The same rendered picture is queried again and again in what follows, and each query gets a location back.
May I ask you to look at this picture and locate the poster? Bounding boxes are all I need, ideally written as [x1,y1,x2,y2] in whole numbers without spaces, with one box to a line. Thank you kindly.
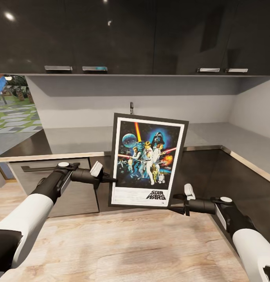
[108,113,189,210]

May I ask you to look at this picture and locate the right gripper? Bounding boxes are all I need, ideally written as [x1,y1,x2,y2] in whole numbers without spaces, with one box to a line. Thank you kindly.
[167,193,205,216]

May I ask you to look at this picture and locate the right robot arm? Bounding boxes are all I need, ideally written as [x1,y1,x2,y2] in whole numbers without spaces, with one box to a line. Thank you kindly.
[167,183,270,282]

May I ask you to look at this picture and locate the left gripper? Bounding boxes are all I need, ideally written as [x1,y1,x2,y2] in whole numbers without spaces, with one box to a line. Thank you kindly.
[81,167,118,190]

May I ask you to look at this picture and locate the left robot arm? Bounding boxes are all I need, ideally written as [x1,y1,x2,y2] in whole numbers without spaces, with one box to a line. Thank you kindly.
[0,161,118,278]

